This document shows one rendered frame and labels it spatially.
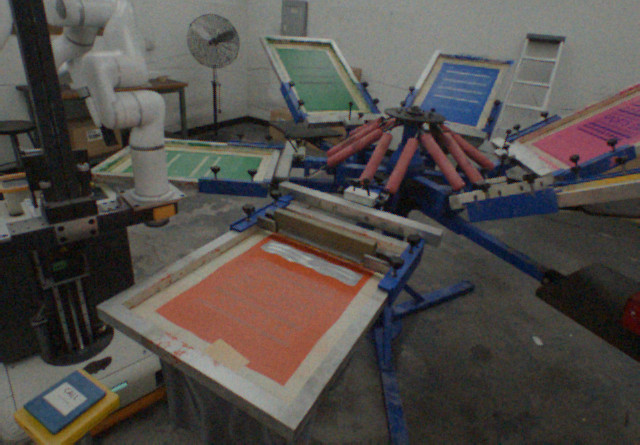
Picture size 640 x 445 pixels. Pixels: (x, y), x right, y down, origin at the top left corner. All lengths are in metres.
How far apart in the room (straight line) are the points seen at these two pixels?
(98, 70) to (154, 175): 0.31
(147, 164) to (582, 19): 4.63
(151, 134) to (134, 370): 1.09
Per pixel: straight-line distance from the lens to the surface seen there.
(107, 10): 1.32
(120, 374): 1.95
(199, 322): 1.08
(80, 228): 1.26
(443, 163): 1.73
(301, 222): 1.31
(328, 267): 1.26
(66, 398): 0.98
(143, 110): 1.19
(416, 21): 5.39
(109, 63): 1.19
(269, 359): 0.97
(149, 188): 1.27
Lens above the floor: 1.67
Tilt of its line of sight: 24 degrees down
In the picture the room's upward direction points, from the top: 6 degrees clockwise
